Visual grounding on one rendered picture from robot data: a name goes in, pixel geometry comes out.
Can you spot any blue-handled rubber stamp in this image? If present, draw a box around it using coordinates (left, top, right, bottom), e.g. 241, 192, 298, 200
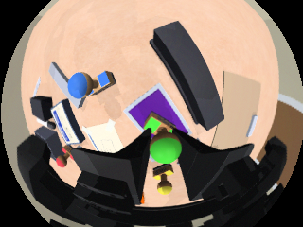
68, 71, 116, 99

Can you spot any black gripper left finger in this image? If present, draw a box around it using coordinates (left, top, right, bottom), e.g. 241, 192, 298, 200
71, 128, 152, 205

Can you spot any white cylinder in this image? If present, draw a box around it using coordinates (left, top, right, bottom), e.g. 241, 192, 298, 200
37, 117, 56, 130

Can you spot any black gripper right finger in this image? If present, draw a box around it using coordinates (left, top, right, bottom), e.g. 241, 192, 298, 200
173, 128, 255, 201

